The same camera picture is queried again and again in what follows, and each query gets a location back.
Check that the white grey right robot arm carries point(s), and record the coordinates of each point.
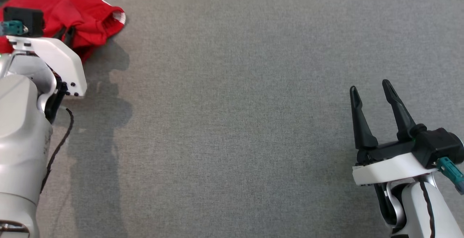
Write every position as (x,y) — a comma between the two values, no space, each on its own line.
(420,212)

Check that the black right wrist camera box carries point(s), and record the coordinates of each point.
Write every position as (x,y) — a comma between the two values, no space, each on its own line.
(436,145)

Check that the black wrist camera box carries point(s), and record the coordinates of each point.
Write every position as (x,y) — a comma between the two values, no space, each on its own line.
(436,145)
(25,20)

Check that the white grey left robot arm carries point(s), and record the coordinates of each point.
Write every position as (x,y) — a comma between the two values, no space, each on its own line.
(18,129)

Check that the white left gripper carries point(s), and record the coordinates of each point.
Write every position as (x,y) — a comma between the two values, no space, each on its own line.
(61,58)

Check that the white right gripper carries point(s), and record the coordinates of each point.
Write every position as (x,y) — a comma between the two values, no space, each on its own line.
(391,167)

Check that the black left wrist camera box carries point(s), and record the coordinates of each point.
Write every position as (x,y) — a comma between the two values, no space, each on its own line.
(25,20)

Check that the red shorts with white stripe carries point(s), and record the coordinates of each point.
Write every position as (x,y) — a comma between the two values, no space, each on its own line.
(72,11)

